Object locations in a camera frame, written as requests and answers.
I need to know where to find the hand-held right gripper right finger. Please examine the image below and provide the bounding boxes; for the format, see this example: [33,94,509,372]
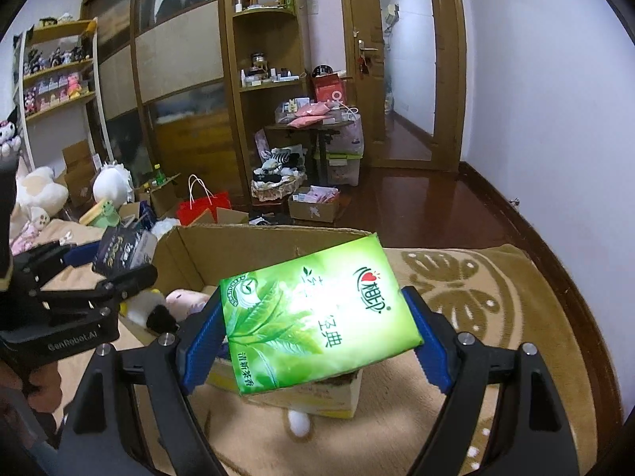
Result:
[401,285,581,476]

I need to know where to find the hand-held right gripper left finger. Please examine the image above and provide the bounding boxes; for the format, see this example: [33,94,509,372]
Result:
[58,285,229,476]

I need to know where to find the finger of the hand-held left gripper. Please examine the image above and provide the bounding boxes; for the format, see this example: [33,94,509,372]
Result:
[35,264,160,318]
[10,240,102,288]

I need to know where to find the black printed box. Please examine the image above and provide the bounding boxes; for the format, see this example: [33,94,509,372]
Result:
[93,227,158,278]

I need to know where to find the pink pig cube plush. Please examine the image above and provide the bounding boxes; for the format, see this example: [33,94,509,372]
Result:
[166,289,212,315]

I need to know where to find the green tissue pack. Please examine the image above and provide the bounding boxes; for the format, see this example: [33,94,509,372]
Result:
[219,233,425,397]

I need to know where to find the person's left hand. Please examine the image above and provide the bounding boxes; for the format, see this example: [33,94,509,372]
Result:
[22,364,63,415]

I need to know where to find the green frog toy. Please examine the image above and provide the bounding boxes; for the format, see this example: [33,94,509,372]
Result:
[96,198,122,226]

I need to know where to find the large cream dog plush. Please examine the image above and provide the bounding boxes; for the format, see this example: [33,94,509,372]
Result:
[15,166,67,224]

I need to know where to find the round white-haired plush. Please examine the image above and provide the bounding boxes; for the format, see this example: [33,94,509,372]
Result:
[92,161,135,206]

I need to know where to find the brown cardboard box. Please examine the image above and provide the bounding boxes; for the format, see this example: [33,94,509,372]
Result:
[62,141,100,209]

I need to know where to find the cardboard box with bottles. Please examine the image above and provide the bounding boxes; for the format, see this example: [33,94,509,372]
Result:
[136,173,182,219]

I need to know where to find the red paper bag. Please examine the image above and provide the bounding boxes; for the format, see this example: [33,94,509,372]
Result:
[177,175,233,226]

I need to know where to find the white fluffy plush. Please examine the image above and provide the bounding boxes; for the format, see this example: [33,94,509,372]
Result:
[288,409,313,440]

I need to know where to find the black-eared purple plush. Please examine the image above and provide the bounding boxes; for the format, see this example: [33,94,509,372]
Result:
[0,106,23,159]

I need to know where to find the lace-trimmed basket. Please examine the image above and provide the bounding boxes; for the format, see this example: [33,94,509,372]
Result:
[250,171,311,202]

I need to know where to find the rows of small figurines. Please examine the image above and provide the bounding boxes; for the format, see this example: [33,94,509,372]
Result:
[22,44,95,110]

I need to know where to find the low open carton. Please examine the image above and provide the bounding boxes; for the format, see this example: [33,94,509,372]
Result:
[288,186,343,222]

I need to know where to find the clear plastic storage bin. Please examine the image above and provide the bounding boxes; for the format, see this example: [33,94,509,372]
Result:
[325,154,363,186]

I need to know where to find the black and white striped plush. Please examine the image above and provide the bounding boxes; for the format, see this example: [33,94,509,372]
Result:
[260,146,303,172]

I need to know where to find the wooden wardrobe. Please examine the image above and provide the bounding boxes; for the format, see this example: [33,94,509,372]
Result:
[82,0,249,204]

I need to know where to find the small dark side table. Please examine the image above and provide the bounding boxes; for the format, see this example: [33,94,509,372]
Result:
[265,119,358,184]

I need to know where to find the pink bag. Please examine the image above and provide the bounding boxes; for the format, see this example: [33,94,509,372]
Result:
[288,102,333,127]

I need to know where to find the red gift box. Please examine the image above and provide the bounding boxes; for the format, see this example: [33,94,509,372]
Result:
[312,73,348,105]

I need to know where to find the wooden corner shelf unit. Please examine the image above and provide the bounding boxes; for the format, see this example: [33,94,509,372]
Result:
[221,0,318,199]

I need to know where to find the white frame display shelf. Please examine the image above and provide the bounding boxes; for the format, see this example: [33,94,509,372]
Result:
[12,17,107,179]

